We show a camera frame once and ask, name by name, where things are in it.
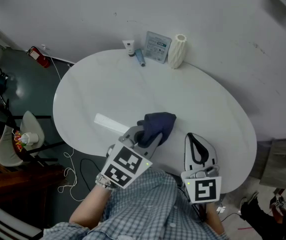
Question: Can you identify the person's checked shirt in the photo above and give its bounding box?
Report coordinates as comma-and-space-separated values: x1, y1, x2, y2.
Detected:
41, 167, 230, 240

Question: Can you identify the white floor cord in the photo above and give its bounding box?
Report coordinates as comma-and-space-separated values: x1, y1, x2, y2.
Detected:
57, 147, 85, 202

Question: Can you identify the person's right forearm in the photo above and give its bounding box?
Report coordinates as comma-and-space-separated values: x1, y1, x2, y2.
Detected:
204, 202, 225, 237

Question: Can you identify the grey shell chair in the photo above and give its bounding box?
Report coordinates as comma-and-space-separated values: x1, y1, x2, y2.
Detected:
0, 110, 66, 168

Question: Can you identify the white bead bracelet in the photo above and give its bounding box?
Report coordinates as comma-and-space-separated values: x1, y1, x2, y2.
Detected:
94, 172, 115, 191

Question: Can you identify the white cylindrical container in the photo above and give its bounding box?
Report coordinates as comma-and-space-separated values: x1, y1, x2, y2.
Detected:
17, 131, 39, 145

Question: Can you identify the red fire extinguisher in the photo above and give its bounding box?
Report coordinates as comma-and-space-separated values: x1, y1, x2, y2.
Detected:
27, 46, 51, 69

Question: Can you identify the black floor cable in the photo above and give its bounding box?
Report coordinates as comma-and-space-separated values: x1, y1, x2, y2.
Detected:
79, 158, 103, 194

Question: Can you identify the white ribbed vase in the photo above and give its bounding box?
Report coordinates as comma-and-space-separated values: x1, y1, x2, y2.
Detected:
167, 33, 188, 70

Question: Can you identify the person's left forearm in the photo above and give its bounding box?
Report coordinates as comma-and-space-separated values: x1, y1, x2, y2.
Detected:
69, 181, 114, 231

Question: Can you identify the white black striped board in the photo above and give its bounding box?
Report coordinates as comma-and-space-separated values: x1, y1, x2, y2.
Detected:
0, 203, 44, 240

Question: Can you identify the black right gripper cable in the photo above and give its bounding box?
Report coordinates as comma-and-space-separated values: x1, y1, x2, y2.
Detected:
182, 188, 208, 222

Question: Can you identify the white printed packet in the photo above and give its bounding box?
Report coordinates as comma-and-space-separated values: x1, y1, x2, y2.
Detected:
142, 30, 173, 65

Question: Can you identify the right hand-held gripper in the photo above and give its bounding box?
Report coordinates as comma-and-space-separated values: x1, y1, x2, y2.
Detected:
180, 131, 223, 205

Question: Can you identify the grey wooden shelf unit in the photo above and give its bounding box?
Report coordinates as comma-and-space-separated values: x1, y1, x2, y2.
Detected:
249, 138, 286, 191

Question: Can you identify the white cosmetic tube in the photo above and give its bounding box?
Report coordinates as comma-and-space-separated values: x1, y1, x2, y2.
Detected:
122, 39, 136, 58

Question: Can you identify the dark blue cloth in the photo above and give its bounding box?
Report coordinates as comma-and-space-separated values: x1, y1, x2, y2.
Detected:
136, 111, 178, 148

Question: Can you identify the blue cosmetic tube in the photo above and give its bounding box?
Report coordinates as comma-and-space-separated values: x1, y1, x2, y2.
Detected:
134, 48, 146, 67

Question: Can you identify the white oval table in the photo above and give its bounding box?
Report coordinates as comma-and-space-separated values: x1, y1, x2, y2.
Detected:
52, 48, 258, 194

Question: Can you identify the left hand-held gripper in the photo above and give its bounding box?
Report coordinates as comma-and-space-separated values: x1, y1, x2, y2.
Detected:
100, 125, 164, 190

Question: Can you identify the colourful snack bag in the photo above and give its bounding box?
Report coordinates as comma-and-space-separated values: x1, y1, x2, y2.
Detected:
13, 130, 26, 151

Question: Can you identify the white power cable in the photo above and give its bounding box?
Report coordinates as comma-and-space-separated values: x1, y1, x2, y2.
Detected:
41, 43, 75, 82

